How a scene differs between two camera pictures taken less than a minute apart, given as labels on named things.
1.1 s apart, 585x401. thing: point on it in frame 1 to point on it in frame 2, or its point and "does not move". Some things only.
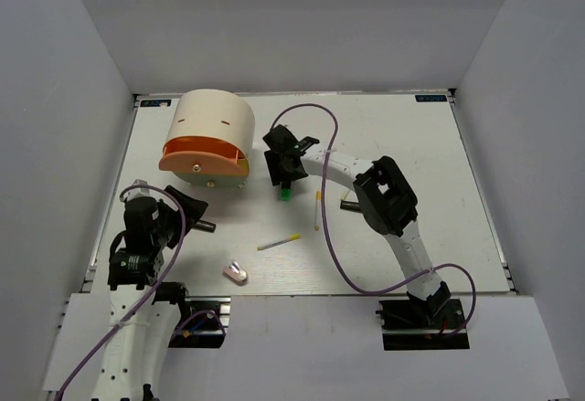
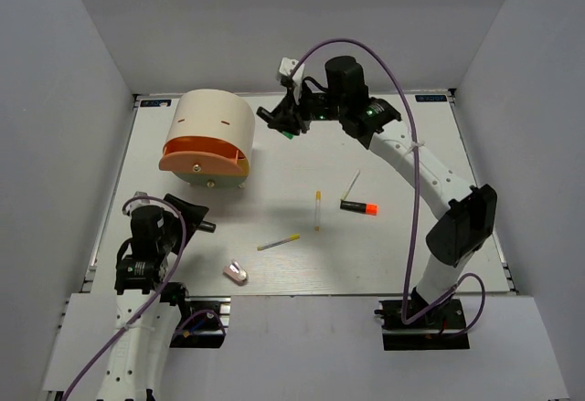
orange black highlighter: x=350 y=205 does not move
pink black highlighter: x=205 y=226 does not move
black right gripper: x=275 y=166 to x=291 y=114
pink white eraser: x=235 y=273 does not move
